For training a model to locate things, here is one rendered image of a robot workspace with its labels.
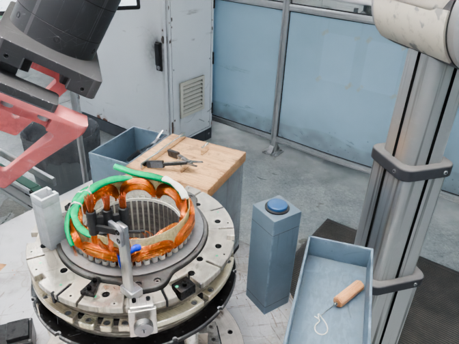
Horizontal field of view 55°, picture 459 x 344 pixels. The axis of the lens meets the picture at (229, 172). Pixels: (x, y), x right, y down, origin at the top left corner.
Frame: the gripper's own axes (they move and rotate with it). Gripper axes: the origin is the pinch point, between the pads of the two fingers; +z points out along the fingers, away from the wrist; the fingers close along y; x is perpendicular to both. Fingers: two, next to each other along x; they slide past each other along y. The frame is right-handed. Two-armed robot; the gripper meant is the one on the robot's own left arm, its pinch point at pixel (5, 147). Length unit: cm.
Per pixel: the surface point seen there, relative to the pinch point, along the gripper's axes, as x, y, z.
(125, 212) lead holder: 15.7, -11.7, 9.4
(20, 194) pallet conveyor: 17, -101, 68
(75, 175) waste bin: 47, -171, 92
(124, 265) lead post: 18.6, -10.2, 15.8
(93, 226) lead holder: 13.1, -11.7, 12.6
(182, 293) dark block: 27.5, -9.1, 17.1
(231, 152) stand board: 47, -51, 10
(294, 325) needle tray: 44.3, -4.9, 15.1
